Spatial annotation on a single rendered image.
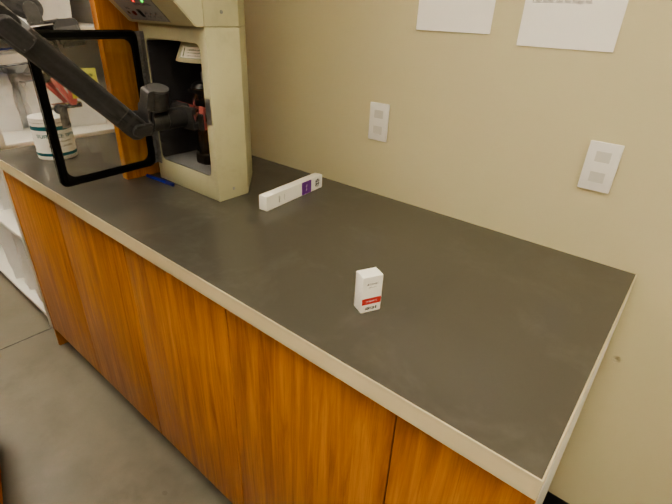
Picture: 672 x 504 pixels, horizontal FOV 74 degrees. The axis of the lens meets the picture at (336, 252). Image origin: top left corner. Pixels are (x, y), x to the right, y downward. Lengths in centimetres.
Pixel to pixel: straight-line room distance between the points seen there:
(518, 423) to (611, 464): 91
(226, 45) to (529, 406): 110
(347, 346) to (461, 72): 82
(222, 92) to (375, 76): 46
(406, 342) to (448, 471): 21
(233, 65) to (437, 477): 110
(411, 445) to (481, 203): 75
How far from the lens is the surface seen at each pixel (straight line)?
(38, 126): 194
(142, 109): 137
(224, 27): 134
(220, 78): 133
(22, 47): 114
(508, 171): 130
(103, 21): 158
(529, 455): 71
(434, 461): 82
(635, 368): 142
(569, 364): 88
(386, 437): 86
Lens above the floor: 145
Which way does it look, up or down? 28 degrees down
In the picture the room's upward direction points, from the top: 3 degrees clockwise
